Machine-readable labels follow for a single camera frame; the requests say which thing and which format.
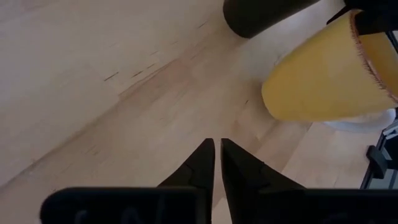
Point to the yellow ceramic mug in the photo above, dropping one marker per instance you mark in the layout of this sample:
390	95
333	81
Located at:
317	77

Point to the tall black cup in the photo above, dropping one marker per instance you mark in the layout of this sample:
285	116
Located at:
258	15

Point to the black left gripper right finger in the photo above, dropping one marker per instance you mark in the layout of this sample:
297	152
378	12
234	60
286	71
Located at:
248	193

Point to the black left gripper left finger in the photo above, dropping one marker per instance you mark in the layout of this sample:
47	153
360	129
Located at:
186	199

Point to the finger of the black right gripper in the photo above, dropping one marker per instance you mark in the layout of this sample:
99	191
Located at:
379	23
370	4

